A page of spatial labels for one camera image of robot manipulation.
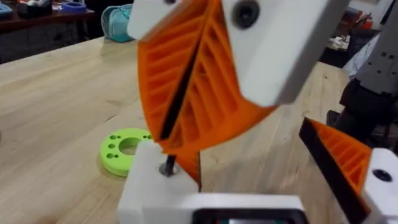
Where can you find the white orange left gripper right finger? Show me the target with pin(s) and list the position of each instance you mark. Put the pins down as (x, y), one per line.
(382, 193)

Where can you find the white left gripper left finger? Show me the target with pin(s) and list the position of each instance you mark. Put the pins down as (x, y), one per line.
(146, 186)

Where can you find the heap of boxes and tools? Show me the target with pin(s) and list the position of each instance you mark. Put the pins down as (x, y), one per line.
(351, 28)

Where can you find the dark wooden side table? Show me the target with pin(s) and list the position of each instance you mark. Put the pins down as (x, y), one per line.
(37, 21)

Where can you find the green disc with holes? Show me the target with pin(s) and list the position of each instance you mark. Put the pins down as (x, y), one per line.
(116, 155)

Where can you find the teal soft bag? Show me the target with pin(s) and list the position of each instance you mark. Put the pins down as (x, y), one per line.
(116, 23)

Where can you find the small black screw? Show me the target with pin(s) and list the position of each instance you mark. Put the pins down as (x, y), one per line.
(170, 163)

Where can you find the blue tape roll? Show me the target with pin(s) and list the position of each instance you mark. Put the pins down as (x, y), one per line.
(74, 7)

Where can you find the finger of the white orange right gripper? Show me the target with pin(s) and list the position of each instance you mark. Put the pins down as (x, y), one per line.
(273, 53)
(164, 68)

